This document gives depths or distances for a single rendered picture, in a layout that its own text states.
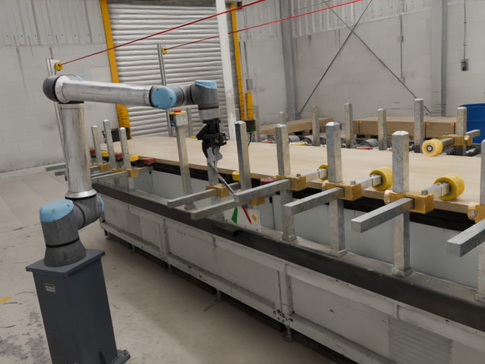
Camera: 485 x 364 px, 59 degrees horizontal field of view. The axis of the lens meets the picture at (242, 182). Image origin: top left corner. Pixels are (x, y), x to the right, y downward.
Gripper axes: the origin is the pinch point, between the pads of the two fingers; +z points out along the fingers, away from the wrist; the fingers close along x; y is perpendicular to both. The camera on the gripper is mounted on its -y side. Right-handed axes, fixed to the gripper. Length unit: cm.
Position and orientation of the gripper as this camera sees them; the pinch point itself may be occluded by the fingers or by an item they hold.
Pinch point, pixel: (213, 164)
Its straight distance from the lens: 192.7
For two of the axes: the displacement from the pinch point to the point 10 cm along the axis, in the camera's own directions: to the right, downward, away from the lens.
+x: 7.7, -2.2, 6.0
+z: 1.1, 9.7, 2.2
